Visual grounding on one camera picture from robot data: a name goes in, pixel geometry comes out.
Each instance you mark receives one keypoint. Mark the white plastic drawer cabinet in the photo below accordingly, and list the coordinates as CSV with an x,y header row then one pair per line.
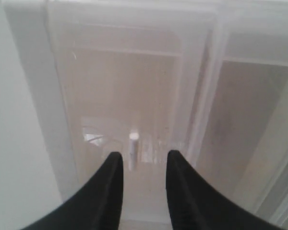
x,y
28,20

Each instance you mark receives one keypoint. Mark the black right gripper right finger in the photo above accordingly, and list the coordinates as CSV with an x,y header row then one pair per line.
x,y
194,204

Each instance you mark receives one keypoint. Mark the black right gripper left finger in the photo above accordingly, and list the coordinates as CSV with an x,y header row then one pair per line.
x,y
96,206

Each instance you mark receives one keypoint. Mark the clear drawer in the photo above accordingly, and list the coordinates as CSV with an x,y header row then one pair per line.
x,y
129,74
244,152

